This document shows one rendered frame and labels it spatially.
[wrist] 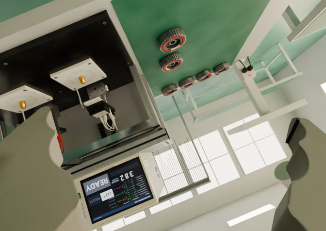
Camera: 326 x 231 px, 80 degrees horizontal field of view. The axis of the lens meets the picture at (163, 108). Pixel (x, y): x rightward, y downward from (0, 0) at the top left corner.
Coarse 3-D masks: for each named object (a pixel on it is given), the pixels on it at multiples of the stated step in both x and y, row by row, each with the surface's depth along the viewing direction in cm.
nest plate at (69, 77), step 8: (80, 64) 67; (88, 64) 68; (56, 72) 67; (64, 72) 67; (72, 72) 69; (80, 72) 71; (88, 72) 73; (96, 72) 75; (56, 80) 70; (64, 80) 72; (72, 80) 74; (88, 80) 78; (96, 80) 81; (72, 88) 79
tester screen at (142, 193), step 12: (120, 168) 78; (132, 168) 78; (132, 180) 77; (144, 180) 77; (96, 192) 77; (120, 192) 77; (132, 192) 76; (144, 192) 76; (96, 204) 76; (108, 204) 76; (120, 204) 76; (132, 204) 75; (96, 216) 75
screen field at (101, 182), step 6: (90, 180) 78; (96, 180) 78; (102, 180) 78; (108, 180) 78; (84, 186) 78; (90, 186) 78; (96, 186) 78; (102, 186) 78; (108, 186) 77; (90, 192) 77
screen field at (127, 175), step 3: (129, 171) 78; (132, 171) 78; (123, 174) 78; (126, 174) 78; (129, 174) 78; (132, 174) 78; (120, 177) 78; (123, 177) 78; (126, 177) 78; (129, 177) 77; (120, 180) 78; (123, 180) 77
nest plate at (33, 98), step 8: (16, 88) 67; (24, 88) 67; (32, 88) 70; (0, 96) 67; (8, 96) 67; (16, 96) 69; (24, 96) 71; (32, 96) 73; (40, 96) 75; (48, 96) 79; (0, 104) 70; (8, 104) 72; (16, 104) 74; (32, 104) 79; (16, 112) 80
